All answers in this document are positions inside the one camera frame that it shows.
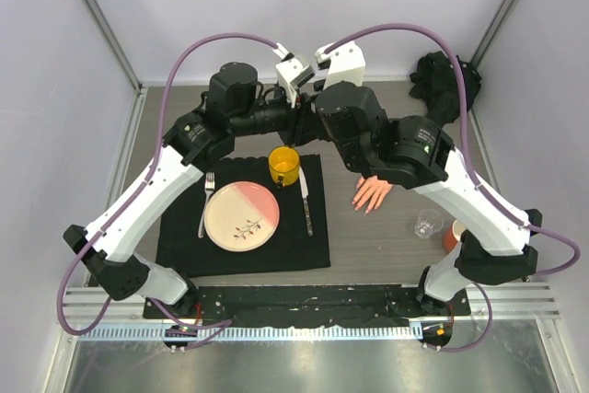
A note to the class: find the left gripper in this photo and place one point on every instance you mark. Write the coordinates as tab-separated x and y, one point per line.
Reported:
300	127

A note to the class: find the black sleeve forearm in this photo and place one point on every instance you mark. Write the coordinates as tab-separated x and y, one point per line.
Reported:
434	83

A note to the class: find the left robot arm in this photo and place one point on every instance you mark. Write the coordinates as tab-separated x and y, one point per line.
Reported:
235	104

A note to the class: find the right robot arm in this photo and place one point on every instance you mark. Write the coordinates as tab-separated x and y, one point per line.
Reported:
415	154

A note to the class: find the yellow enamel mug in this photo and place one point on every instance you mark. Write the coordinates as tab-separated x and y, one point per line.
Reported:
284	166

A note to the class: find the mannequin hand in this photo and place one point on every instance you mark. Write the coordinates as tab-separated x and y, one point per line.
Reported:
370	194

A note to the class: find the silver fork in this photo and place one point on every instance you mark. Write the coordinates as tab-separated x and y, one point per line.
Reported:
209	187

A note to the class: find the pink and cream plate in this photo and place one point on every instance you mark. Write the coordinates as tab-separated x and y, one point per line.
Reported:
241	216

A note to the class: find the black cloth placemat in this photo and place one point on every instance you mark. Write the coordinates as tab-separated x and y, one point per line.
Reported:
290	249

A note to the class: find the clear plastic cup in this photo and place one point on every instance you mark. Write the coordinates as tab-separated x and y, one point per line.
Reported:
428	223

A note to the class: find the orange ceramic mug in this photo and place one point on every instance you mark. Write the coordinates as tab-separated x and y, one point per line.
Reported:
453	235

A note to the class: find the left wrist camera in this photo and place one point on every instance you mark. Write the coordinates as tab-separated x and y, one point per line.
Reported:
292	72

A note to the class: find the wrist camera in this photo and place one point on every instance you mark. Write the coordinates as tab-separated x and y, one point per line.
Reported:
345	63
292	72

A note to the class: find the table knife patterned handle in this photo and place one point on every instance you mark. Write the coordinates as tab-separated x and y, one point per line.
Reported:
304	194

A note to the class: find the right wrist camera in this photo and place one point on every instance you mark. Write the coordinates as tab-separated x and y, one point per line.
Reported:
345	63

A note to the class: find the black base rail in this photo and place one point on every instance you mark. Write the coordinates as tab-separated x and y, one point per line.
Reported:
314	306

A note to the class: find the white cable duct strip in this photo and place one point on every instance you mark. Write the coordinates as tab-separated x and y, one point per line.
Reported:
169	332

